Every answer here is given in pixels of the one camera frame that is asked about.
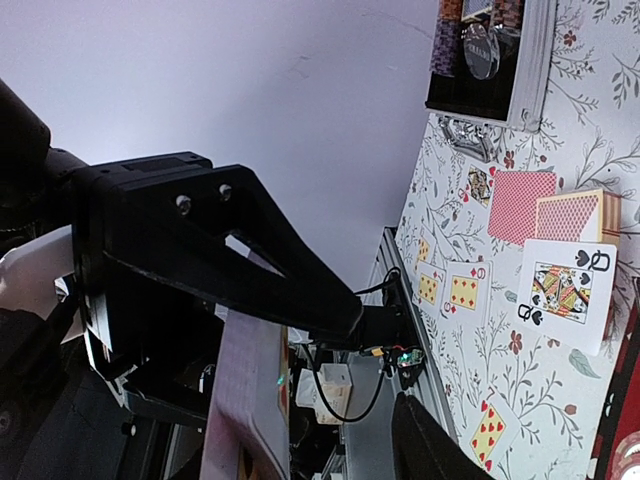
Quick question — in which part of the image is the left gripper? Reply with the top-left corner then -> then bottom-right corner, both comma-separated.
72,152 -> 363,428

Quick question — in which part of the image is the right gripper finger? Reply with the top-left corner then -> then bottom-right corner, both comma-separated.
391,393 -> 491,480

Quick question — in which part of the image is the red playing card deck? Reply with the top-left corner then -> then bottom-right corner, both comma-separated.
199,310 -> 290,479

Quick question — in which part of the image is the face-down red card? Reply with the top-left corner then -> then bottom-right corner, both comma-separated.
535,190 -> 602,242
488,171 -> 556,246

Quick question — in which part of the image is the dark poker chip stack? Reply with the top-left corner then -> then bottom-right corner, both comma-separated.
595,431 -> 640,480

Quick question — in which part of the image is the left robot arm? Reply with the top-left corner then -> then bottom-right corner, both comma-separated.
1,87 -> 364,427

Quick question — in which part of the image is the hearts card on cloth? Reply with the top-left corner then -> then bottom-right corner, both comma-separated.
462,387 -> 520,472

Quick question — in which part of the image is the diamonds card bottom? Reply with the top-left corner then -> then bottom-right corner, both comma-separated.
412,261 -> 446,308

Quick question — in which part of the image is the diamonds card left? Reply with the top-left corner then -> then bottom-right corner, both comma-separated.
414,227 -> 435,270

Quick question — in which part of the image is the floral table cloth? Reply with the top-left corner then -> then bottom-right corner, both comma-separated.
392,1 -> 639,479

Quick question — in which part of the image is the round red black poker mat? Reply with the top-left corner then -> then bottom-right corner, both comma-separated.
586,301 -> 639,479

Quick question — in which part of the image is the face card on cloth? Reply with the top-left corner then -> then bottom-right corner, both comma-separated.
458,164 -> 497,209

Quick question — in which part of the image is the aluminium poker case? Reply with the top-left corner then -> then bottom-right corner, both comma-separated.
425,1 -> 557,133

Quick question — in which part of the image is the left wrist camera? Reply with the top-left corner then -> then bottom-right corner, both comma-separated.
1,226 -> 74,320

